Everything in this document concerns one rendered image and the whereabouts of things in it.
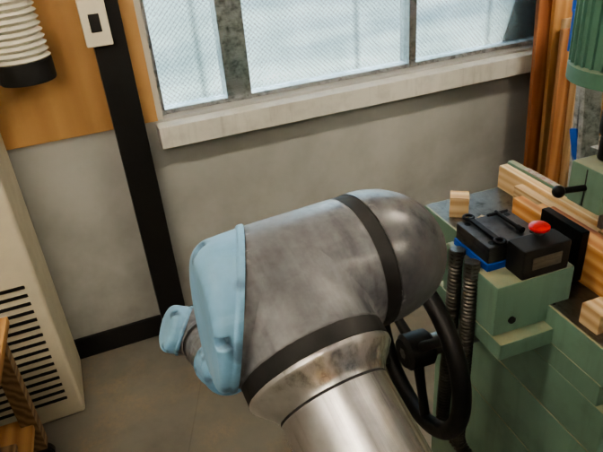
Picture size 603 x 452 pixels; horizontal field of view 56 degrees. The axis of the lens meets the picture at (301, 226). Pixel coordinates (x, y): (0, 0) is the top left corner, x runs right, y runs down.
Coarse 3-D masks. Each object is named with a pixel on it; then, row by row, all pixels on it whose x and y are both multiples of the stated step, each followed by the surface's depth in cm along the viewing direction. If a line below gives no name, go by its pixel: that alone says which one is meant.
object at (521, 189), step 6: (516, 186) 112; (522, 186) 112; (516, 192) 112; (522, 192) 111; (528, 192) 110; (534, 192) 110; (528, 198) 110; (534, 198) 108; (540, 198) 107; (546, 198) 107; (546, 204) 105; (552, 204) 105; (558, 204) 105; (564, 210) 103; (576, 216) 101; (582, 222) 99; (588, 222) 98
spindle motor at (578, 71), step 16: (592, 0) 75; (576, 16) 81; (592, 16) 76; (576, 32) 80; (592, 32) 77; (576, 48) 81; (592, 48) 77; (576, 64) 81; (592, 64) 78; (576, 80) 81; (592, 80) 79
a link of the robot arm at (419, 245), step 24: (360, 192) 47; (384, 192) 47; (384, 216) 44; (408, 216) 45; (432, 216) 48; (408, 240) 44; (432, 240) 46; (408, 264) 44; (432, 264) 45; (408, 288) 44; (432, 288) 46; (408, 312) 46
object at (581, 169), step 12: (576, 168) 90; (588, 168) 88; (600, 168) 87; (576, 180) 91; (588, 180) 88; (600, 180) 86; (576, 192) 91; (588, 192) 89; (600, 192) 87; (588, 204) 90; (600, 204) 87
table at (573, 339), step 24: (480, 192) 120; (504, 192) 119; (576, 288) 89; (552, 312) 86; (576, 312) 84; (480, 336) 89; (504, 336) 85; (528, 336) 85; (552, 336) 87; (576, 336) 82; (600, 336) 79; (576, 360) 83; (600, 360) 78; (600, 384) 79
